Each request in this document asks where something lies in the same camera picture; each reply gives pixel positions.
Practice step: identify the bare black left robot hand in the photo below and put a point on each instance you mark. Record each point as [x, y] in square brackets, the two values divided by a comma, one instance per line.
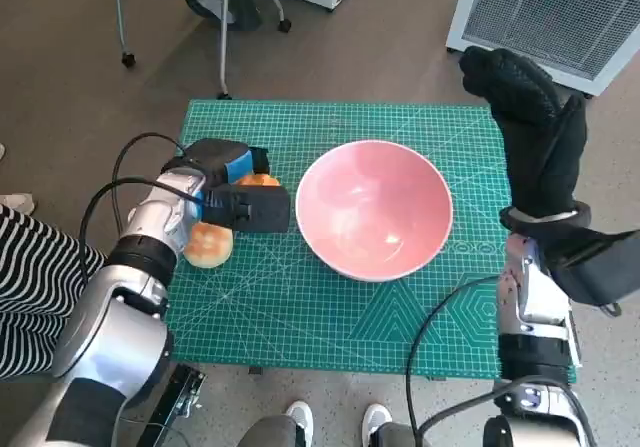
[220, 159]

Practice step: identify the person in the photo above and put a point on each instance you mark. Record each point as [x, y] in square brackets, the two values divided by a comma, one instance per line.
[30, 277]

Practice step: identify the white shoe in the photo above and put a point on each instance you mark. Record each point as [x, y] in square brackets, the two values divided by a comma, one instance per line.
[300, 414]
[375, 417]

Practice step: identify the round toy bread bun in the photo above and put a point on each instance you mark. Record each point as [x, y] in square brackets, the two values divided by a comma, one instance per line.
[207, 247]

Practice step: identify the oblong striped toy bread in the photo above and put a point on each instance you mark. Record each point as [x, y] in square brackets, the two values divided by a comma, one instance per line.
[257, 180]

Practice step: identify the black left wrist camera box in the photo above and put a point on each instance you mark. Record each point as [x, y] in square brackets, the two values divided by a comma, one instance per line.
[260, 209]

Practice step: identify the black table bracket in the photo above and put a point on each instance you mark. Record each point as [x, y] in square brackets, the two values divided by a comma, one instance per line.
[256, 370]

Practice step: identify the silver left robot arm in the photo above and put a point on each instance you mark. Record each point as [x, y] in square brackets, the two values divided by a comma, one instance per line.
[100, 327]

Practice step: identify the grey trouser leg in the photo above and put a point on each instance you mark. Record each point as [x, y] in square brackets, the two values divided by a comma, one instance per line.
[395, 437]
[270, 432]

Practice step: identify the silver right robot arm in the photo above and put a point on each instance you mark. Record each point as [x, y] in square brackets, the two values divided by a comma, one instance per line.
[530, 292]

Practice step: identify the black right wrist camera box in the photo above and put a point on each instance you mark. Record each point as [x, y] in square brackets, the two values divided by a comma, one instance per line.
[600, 267]

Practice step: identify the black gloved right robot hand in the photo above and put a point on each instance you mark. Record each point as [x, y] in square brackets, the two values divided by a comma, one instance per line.
[540, 157]

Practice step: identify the white appliance with mesh grille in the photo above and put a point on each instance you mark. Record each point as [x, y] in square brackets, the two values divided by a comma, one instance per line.
[550, 17]

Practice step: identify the green cutting mat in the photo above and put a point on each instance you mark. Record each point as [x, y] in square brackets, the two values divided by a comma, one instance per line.
[280, 317]

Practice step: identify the pink bowl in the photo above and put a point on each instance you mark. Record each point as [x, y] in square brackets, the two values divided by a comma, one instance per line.
[370, 202]

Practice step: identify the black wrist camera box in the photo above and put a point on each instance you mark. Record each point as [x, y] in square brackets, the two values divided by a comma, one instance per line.
[260, 209]
[600, 267]

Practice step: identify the black metal bar with clamp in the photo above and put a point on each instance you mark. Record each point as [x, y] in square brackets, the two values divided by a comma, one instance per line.
[170, 407]

